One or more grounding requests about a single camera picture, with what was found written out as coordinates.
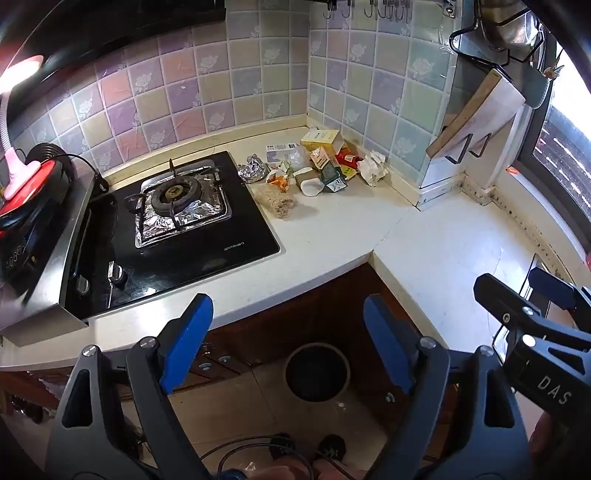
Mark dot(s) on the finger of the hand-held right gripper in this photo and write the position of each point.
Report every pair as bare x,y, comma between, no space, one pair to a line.
505,314
551,288

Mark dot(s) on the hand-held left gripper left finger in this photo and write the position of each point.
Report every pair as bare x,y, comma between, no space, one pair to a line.
189,341

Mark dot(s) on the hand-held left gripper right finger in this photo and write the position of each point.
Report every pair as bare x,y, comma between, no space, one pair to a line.
388,344

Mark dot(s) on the round bin with black liner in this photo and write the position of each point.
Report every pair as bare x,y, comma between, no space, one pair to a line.
316,374

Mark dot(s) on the red foil wrapper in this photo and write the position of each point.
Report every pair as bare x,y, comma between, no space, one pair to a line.
350,160

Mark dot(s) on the clear plastic bag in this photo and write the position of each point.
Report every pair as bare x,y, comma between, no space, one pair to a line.
298,158

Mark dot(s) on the pale yellow toothpaste box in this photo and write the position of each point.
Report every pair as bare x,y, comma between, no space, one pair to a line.
321,139

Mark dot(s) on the person's right hand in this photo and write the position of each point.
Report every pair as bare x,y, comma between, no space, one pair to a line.
541,438

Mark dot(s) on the silver stove knob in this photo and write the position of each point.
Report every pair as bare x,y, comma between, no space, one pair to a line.
83,284
116,272

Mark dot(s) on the black glass gas stove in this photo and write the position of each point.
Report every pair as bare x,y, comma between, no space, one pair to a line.
231,240

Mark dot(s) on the person's right black shoe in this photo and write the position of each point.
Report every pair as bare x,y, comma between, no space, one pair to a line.
332,447

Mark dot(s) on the person's black shoe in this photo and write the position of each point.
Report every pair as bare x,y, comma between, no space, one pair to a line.
282,446
332,447

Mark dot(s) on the aluminium foil stove liner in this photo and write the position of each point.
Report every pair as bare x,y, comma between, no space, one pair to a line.
203,217

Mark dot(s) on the person's left black shoe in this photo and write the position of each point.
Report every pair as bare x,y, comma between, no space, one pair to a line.
282,446

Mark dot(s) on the stainless steel stand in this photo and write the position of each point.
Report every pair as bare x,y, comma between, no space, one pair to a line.
51,304

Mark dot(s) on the black gas burner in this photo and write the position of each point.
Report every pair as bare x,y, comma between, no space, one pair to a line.
175,196

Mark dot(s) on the window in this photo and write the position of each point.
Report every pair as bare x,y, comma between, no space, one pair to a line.
563,138

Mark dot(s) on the brown fibrous scrubber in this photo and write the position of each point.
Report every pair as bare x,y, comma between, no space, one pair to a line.
277,201

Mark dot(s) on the green carton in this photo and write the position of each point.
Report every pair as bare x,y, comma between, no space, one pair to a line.
334,180

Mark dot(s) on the red black countertop appliance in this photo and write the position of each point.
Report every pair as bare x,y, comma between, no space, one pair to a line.
37,258

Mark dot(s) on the crumpled white bag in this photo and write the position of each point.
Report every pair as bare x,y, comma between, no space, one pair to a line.
371,168

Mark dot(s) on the black pan support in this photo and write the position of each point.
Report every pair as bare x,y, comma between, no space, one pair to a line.
171,166

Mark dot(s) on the yellow wrapper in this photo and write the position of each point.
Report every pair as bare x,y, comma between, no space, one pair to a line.
349,171

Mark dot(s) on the white paper cup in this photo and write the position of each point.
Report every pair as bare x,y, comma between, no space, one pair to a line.
308,183

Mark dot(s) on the crumpled aluminium foil ball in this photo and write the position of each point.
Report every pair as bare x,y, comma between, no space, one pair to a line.
253,170

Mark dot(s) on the orange peel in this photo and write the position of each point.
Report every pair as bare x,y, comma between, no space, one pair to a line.
278,181

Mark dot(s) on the wooden cutting board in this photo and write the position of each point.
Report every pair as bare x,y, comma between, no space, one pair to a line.
480,115

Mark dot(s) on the white blue-label box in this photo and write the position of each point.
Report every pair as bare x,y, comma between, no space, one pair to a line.
279,151

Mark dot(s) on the pink desk lamp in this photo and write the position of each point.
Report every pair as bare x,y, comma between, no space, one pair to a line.
21,173

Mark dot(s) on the stainless steel bowl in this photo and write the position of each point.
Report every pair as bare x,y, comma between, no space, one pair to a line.
508,23

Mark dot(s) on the black range hood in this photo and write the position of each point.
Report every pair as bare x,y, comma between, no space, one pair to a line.
115,23

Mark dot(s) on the metal hook rail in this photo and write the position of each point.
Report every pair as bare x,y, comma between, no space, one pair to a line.
392,8

